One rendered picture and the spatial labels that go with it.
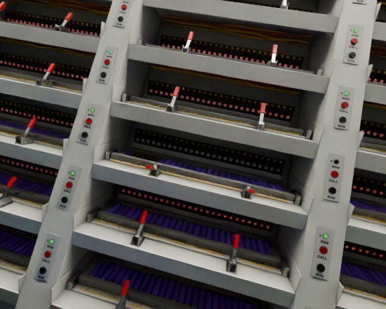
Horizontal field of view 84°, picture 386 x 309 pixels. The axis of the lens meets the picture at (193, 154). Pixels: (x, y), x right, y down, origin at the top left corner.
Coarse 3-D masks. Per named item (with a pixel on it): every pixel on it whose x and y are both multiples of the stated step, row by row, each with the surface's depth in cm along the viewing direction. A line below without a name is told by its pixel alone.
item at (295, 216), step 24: (120, 144) 76; (96, 168) 62; (120, 168) 62; (240, 168) 74; (168, 192) 60; (192, 192) 58; (216, 192) 58; (288, 192) 70; (264, 216) 57; (288, 216) 56
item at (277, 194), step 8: (112, 160) 65; (120, 160) 66; (128, 160) 66; (136, 160) 65; (144, 160) 66; (168, 168) 64; (176, 168) 64; (192, 176) 63; (200, 176) 63; (208, 176) 63; (216, 176) 64; (224, 184) 62; (232, 184) 62; (240, 184) 62; (248, 184) 62; (256, 192) 61; (264, 192) 61; (272, 192) 61; (280, 192) 61
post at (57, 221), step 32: (128, 32) 67; (96, 64) 66; (128, 64) 69; (96, 96) 65; (96, 128) 63; (128, 128) 80; (64, 160) 62; (96, 192) 67; (64, 224) 60; (32, 256) 59; (64, 256) 58; (32, 288) 58
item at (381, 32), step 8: (376, 8) 61; (376, 16) 61; (376, 24) 61; (384, 24) 61; (376, 32) 62; (384, 32) 61; (376, 40) 70; (384, 40) 62; (376, 48) 76; (384, 48) 71; (384, 56) 75
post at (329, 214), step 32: (320, 0) 83; (320, 64) 69; (352, 64) 60; (320, 96) 63; (352, 128) 57; (320, 160) 57; (352, 160) 56; (320, 192) 55; (320, 224) 54; (320, 288) 52
